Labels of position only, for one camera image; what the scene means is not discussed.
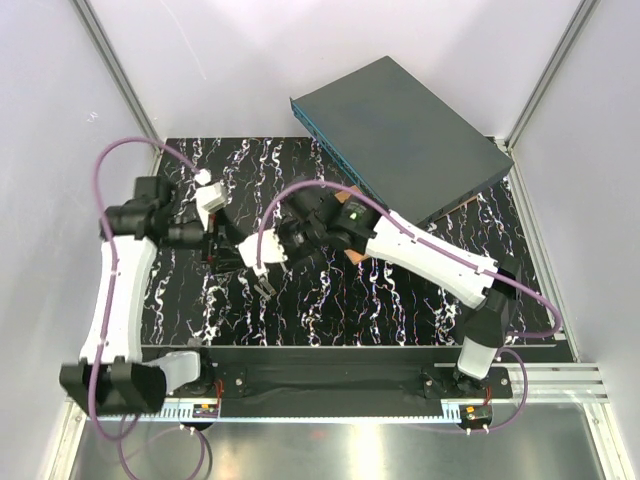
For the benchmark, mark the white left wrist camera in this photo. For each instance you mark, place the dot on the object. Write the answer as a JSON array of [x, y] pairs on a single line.
[[210, 196]]

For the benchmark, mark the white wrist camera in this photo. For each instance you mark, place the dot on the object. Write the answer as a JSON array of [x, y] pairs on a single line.
[[256, 253], [210, 196]]

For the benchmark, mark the brown wooden board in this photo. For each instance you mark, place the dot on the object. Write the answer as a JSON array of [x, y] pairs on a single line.
[[343, 197]]

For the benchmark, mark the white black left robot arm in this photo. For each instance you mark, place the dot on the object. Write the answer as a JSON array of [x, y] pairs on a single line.
[[132, 234]]

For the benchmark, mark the clear network plug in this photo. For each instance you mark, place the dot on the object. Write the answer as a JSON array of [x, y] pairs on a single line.
[[265, 289]]

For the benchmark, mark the dark grey network switch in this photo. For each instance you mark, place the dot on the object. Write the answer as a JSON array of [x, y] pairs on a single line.
[[399, 143]]

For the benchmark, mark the black marble pattern mat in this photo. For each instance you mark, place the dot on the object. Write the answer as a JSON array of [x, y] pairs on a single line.
[[325, 301]]

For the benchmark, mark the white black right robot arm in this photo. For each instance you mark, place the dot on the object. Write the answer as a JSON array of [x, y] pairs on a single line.
[[328, 214]]

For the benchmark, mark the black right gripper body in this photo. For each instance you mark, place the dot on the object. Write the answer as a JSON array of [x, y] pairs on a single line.
[[299, 241]]

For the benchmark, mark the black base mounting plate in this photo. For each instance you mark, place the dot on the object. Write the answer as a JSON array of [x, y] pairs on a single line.
[[331, 406]]

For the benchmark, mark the aluminium rail frame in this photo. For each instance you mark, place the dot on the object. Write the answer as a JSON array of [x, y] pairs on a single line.
[[550, 375]]

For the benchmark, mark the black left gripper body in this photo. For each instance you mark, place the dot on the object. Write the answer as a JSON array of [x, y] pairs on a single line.
[[211, 255]]

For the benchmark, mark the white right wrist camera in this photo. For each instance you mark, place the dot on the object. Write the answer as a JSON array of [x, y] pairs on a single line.
[[256, 253]]

